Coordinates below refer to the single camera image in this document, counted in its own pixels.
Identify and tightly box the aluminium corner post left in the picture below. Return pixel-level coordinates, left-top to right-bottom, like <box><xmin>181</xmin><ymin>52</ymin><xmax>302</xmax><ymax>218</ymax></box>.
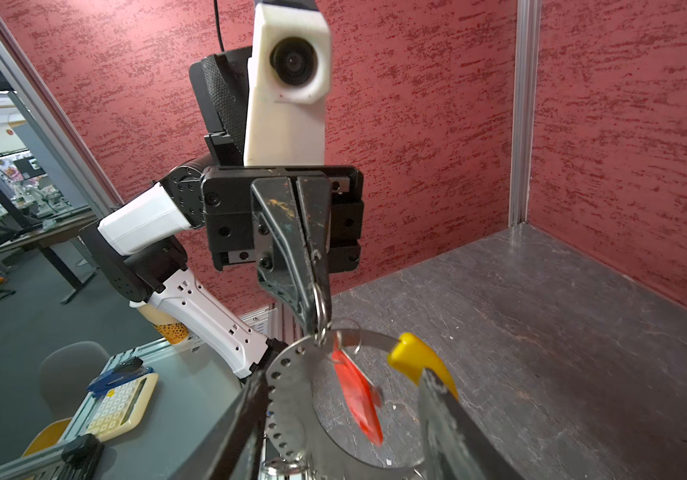
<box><xmin>509</xmin><ymin>0</ymin><xmax>543</xmax><ymax>227</ymax></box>

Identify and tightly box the yellow capped key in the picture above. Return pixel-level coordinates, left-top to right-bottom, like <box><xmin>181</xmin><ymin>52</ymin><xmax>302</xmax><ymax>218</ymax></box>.
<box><xmin>387</xmin><ymin>332</ymin><xmax>459</xmax><ymax>400</ymax></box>

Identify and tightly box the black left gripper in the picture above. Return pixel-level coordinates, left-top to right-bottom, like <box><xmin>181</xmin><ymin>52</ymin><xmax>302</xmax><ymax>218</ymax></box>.
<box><xmin>202</xmin><ymin>165</ymin><xmax>365</xmax><ymax>338</ymax></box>

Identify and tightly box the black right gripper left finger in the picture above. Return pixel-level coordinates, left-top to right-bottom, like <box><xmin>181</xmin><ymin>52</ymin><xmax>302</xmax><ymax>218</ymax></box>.
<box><xmin>170</xmin><ymin>370</ymin><xmax>269</xmax><ymax>479</ymax></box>

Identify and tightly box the perforated metal disc tag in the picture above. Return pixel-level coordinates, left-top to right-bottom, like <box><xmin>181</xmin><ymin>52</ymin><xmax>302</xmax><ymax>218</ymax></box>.
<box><xmin>268</xmin><ymin>328</ymin><xmax>427</xmax><ymax>479</ymax></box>

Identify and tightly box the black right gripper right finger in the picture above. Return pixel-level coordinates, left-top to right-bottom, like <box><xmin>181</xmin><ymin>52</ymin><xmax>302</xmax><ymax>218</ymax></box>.
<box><xmin>419</xmin><ymin>368</ymin><xmax>521</xmax><ymax>480</ymax></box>

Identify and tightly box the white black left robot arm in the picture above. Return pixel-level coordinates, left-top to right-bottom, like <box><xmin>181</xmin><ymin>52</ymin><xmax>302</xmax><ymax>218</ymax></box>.
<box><xmin>80</xmin><ymin>47</ymin><xmax>365</xmax><ymax>378</ymax></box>

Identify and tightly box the yellow desk calculator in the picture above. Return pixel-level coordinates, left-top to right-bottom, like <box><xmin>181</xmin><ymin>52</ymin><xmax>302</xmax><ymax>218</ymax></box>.
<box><xmin>84</xmin><ymin>373</ymin><xmax>160</xmax><ymax>443</ymax></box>

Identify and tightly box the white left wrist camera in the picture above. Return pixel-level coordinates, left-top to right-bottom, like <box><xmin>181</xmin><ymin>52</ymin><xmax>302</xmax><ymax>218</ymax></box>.
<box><xmin>244</xmin><ymin>1</ymin><xmax>333</xmax><ymax>166</ymax></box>

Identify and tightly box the red capped key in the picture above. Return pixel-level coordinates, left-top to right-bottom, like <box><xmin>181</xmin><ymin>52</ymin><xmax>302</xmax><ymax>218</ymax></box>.
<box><xmin>332</xmin><ymin>349</ymin><xmax>383</xmax><ymax>446</ymax></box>

